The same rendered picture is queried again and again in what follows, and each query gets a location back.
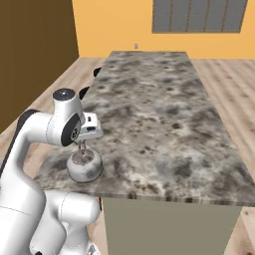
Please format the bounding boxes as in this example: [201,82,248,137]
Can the grey island counter base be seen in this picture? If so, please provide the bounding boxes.
[102,196,244,255]

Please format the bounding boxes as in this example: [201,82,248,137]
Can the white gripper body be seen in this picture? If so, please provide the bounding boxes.
[79,123,105,140]

